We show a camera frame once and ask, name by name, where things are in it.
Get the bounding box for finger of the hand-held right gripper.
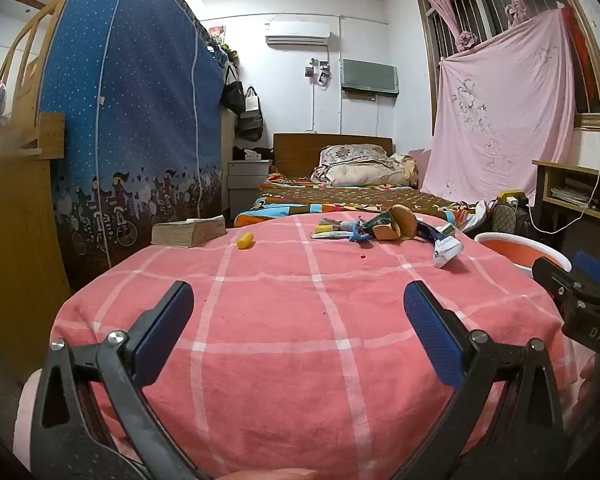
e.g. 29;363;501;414
573;251;600;292
532;256;581;311

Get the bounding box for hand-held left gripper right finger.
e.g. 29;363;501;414
403;280;568;480

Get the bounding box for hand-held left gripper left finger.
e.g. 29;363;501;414
30;281;216;480

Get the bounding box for orange bin with white rim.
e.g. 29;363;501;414
474;232;573;281

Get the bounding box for orange yellow snack wrapper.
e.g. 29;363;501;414
372;205;418;241

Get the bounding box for brown checked handbag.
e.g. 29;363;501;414
490;200;518;236

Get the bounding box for stack of papers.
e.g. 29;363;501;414
550;185;600;208

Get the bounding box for white crumpled tube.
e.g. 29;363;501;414
415;222;463;268

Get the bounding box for thick old book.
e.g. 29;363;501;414
151;215;227;249

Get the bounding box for pink checked blanket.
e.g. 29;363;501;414
12;211;596;478

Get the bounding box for yellow white wrapper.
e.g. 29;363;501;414
311;225;353;240

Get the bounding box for pink hanging sheet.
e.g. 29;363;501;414
420;7;578;206

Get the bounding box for pillows on bed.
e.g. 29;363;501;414
311;157;418;188

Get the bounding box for white nightstand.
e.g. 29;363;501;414
227;159;272;221

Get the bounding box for bed with colourful blanket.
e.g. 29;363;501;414
234;172;488;233

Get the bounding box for black cloth pile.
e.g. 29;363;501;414
232;146;273;161

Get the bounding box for floral pillow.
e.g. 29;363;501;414
319;144;387;167

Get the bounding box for wooden bed headboard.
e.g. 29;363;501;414
272;133;394;177

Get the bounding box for red hanging cloth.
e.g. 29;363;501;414
560;4;593;86

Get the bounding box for blue dotted wardrobe cover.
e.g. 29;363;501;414
39;0;226;273

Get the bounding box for black white tote bag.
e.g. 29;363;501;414
236;86;265;142

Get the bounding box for black hanging bag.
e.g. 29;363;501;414
221;62;246;115

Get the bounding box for barred window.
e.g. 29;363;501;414
415;0;600;133

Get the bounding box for white air conditioner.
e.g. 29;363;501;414
265;22;332;46

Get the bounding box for white cable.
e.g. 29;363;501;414
527;167;600;235

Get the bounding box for wooden bunk bed frame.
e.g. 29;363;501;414
0;0;73;386

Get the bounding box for grey covered wall unit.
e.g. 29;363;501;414
341;58;400;97

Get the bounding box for small wall photos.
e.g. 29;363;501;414
304;59;331;86

